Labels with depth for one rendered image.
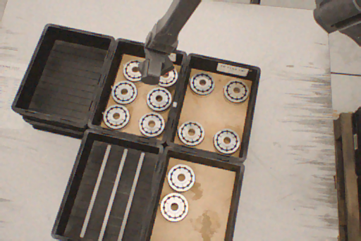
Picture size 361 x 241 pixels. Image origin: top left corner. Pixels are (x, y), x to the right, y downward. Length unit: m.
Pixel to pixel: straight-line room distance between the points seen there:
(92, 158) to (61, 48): 0.52
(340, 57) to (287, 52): 1.02
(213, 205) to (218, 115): 0.36
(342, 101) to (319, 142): 0.99
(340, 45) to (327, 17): 2.00
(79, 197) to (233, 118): 0.67
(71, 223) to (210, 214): 0.51
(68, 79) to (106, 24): 0.41
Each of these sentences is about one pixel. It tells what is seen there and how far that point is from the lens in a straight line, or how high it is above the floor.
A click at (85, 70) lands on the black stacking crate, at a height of 0.83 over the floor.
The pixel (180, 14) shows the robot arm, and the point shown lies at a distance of 0.90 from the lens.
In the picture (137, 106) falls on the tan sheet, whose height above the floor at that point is 0.83.
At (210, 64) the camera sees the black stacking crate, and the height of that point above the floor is 0.89.
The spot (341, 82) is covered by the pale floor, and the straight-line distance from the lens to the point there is 2.71.
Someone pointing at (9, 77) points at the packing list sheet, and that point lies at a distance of 1.84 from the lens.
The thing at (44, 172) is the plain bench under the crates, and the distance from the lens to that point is 1.63.
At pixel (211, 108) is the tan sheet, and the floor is 0.83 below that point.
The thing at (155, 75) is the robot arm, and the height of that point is 1.27.
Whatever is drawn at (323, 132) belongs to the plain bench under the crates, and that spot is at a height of 0.70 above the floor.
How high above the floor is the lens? 2.20
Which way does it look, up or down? 70 degrees down
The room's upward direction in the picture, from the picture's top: 4 degrees clockwise
